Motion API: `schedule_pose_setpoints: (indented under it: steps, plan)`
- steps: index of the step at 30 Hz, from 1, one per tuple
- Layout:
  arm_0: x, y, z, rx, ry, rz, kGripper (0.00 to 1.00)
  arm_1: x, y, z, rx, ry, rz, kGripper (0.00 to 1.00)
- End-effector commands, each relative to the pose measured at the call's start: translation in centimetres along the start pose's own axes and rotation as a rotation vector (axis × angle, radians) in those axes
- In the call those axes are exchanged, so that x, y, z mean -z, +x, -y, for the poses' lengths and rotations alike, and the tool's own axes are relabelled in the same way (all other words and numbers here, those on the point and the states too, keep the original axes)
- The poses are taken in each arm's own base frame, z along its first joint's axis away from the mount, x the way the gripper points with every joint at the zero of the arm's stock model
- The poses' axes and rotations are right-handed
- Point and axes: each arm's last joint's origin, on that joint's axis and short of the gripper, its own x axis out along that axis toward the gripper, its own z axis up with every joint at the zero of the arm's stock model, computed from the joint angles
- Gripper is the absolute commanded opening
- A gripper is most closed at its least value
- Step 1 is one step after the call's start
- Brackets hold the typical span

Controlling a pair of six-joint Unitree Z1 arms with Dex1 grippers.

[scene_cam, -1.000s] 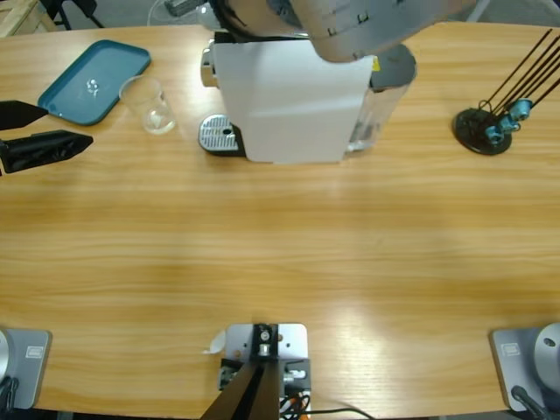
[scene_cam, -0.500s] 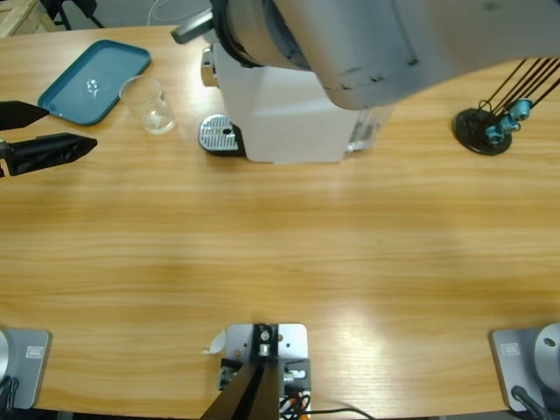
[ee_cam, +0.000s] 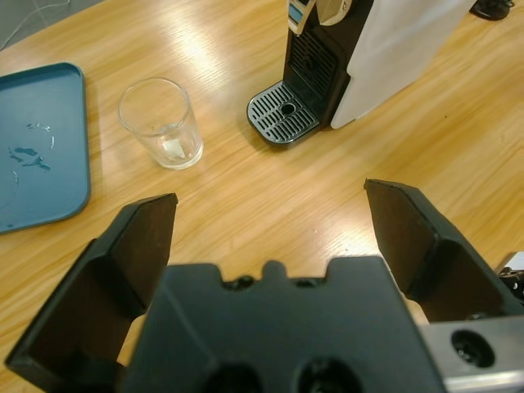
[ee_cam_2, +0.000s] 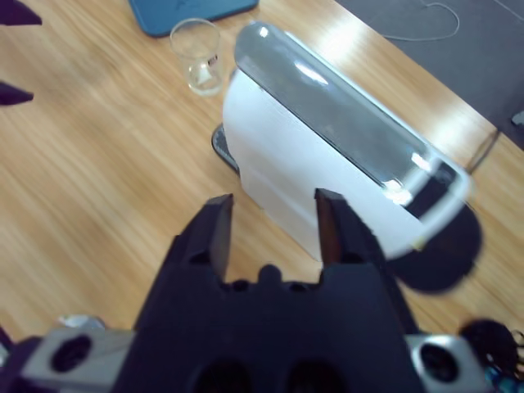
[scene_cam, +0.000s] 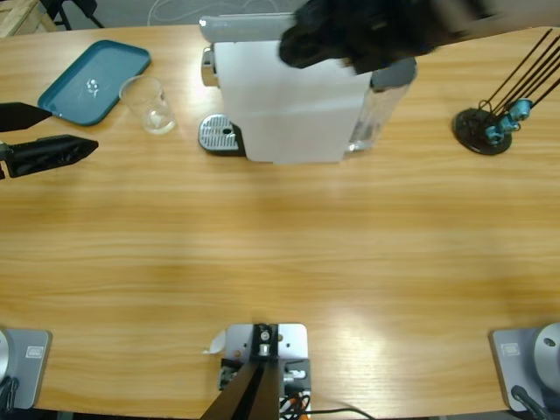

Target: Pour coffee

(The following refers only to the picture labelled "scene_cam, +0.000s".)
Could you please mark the metal drip tray grille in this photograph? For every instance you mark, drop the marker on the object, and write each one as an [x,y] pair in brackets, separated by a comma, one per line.
[216,133]

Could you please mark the teal plastic tray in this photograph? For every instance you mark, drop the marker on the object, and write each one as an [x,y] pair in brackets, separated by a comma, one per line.
[83,74]

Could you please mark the white mounting block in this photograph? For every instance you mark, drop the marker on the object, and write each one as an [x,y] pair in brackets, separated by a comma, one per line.
[293,341]

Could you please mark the clear water tank black lid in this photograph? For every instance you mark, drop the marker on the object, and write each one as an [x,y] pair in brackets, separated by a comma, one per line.
[385,96]

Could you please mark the white paper tag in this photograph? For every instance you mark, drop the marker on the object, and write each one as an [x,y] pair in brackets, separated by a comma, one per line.
[216,343]

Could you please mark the white capsule coffee machine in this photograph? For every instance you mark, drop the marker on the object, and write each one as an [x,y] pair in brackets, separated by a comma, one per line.
[284,114]

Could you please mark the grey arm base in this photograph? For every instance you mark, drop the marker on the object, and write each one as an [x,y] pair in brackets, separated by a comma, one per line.
[30,363]
[516,363]

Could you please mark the grey translucent machine lid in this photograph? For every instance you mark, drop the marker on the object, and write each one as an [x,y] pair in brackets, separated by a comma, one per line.
[245,28]

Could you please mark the black clamp block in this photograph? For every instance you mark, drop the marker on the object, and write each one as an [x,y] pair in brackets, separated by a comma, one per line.
[297,372]
[227,374]

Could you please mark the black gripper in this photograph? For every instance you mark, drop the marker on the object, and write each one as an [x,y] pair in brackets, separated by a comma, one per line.
[380,26]
[3,162]

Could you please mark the black capsule holder with rods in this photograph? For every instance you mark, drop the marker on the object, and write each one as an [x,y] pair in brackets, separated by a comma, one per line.
[470,127]

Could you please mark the blue coffee capsule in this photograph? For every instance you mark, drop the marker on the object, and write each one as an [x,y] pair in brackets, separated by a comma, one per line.
[493,133]
[522,108]
[508,123]

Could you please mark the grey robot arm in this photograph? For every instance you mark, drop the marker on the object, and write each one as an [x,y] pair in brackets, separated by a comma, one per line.
[481,15]

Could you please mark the black chair legs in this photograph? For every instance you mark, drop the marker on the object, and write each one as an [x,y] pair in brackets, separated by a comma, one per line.
[65,13]

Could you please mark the light wooden crate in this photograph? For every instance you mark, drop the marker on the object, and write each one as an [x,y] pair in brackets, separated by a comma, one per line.
[22,17]

